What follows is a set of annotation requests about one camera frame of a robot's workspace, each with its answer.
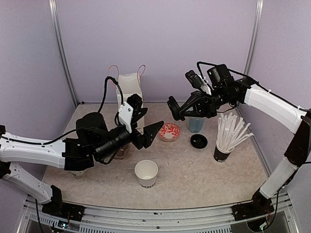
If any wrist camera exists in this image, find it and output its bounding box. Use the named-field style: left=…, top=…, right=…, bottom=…
left=118, top=94, right=142, bottom=133
left=185, top=70, right=211, bottom=96

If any black plastic cup lid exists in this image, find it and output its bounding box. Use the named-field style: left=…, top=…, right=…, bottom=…
left=190, top=134, right=208, bottom=149

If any white paper coffee cup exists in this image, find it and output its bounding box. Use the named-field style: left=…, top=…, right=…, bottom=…
left=134, top=160, right=158, bottom=189

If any blue translucent plastic cup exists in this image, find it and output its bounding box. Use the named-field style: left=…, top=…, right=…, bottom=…
left=189, top=117, right=205, bottom=133

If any aluminium corner post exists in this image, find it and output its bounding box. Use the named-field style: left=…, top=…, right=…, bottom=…
left=49, top=0, right=79, bottom=108
left=243, top=0, right=264, bottom=75

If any white paper takeout bag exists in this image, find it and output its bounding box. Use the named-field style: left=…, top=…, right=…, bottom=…
left=107, top=64, right=147, bottom=133

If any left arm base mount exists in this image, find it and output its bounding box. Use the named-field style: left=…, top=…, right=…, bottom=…
left=42, top=202, right=85, bottom=222

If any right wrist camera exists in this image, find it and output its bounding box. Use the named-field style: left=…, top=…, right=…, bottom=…
left=185, top=70, right=211, bottom=96

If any aluminium front rail frame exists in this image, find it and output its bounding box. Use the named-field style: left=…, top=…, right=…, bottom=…
left=17, top=191, right=299, bottom=233

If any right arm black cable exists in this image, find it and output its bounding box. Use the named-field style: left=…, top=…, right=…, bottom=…
left=196, top=61, right=311, bottom=115

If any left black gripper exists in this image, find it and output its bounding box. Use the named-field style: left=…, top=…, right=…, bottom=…
left=95, top=121, right=164, bottom=161

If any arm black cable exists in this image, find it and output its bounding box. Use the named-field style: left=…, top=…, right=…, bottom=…
left=196, top=61, right=311, bottom=115
left=0, top=76, right=127, bottom=146

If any black cup holding straws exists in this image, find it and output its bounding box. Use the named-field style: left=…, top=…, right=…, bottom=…
left=213, top=145, right=234, bottom=163

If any brown cardboard cup carrier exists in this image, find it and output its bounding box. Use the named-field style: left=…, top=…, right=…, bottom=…
left=114, top=144, right=132, bottom=160

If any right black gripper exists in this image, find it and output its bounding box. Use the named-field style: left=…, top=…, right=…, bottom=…
left=179, top=85, right=234, bottom=117

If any right aluminium corner post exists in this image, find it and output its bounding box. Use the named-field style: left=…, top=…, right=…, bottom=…
left=243, top=0, right=264, bottom=75

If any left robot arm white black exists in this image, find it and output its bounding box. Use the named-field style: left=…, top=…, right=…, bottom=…
left=0, top=105, right=164, bottom=216

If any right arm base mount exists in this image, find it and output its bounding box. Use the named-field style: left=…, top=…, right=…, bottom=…
left=231, top=201, right=274, bottom=221

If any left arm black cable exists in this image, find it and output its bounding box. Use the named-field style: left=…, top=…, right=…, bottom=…
left=0, top=76, right=127, bottom=146

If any red patterned small bowl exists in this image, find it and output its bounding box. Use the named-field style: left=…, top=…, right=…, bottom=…
left=158, top=123, right=181, bottom=142

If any left aluminium corner post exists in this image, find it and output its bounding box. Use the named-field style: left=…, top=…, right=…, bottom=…
left=49, top=0, right=79, bottom=108

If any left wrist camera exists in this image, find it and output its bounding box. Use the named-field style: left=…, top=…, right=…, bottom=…
left=118, top=94, right=142, bottom=133

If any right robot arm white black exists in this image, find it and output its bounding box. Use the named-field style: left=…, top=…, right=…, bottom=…
left=168, top=77, right=311, bottom=216

